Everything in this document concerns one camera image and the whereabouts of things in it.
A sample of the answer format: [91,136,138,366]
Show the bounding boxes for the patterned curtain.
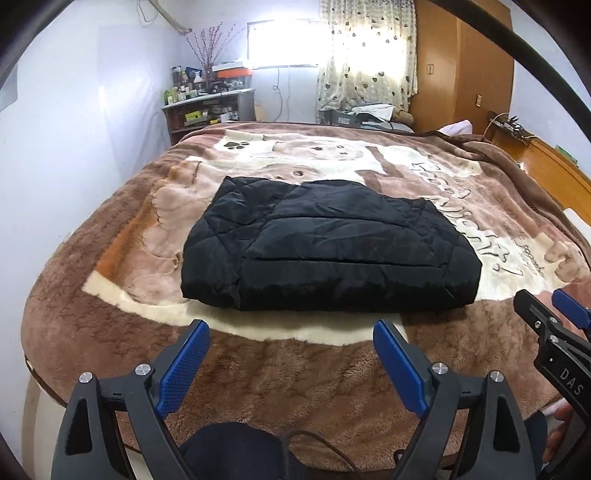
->
[316,0,419,114]

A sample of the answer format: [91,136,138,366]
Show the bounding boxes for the person's dark blue clothing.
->
[178,422,296,480]

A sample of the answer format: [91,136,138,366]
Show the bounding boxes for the black cable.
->
[277,431,407,480]

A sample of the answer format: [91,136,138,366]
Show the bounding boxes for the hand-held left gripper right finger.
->
[372,318,532,480]

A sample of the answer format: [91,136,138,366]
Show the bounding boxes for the wooden headboard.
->
[489,122,591,222]

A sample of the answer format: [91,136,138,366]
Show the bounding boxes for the dried flower branches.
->
[185,25,245,79]

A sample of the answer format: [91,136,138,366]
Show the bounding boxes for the white pillow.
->
[566,208,591,241]

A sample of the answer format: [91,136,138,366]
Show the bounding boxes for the black puffer jacket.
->
[181,175,483,312]

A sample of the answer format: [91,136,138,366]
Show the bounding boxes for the printed plush blanket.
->
[21,121,591,457]

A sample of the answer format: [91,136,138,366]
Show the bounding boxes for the person's right hand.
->
[542,401,575,462]

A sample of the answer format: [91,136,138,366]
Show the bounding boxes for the white wall pipe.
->
[152,0,192,35]

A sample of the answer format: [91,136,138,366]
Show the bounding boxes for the white cloth pile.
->
[351,104,398,121]

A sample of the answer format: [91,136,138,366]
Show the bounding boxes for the orange and white box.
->
[215,62,254,79]

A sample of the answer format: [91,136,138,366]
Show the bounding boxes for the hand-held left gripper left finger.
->
[50,318,212,480]

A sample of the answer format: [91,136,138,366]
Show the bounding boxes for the black power strip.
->
[487,111,532,139]

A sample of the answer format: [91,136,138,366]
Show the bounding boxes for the cluttered shelf cabinet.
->
[161,89,256,145]

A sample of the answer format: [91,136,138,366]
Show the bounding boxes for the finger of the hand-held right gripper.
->
[551,288,591,333]
[514,289,561,340]

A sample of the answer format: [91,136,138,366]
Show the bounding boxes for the window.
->
[247,19,324,70]

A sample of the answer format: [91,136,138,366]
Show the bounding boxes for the wooden wardrobe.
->
[409,0,515,134]

